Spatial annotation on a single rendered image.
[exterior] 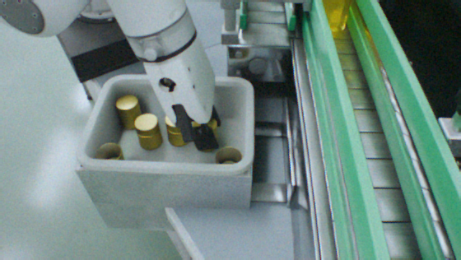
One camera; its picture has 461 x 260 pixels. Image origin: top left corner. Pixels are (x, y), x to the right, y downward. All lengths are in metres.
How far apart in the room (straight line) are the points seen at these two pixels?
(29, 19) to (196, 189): 0.27
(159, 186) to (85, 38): 0.37
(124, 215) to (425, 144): 0.41
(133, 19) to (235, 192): 0.24
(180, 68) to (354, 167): 0.21
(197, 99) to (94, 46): 0.34
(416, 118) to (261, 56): 0.26
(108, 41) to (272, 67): 0.32
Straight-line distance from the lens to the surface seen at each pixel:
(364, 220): 0.27
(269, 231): 0.48
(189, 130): 0.42
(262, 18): 0.60
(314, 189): 0.37
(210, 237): 0.47
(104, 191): 0.50
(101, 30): 0.74
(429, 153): 0.34
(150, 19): 0.36
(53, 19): 0.36
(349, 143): 0.30
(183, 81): 0.39
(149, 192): 0.48
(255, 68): 0.54
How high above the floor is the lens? 1.18
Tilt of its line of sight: 48 degrees down
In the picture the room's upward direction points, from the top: straight up
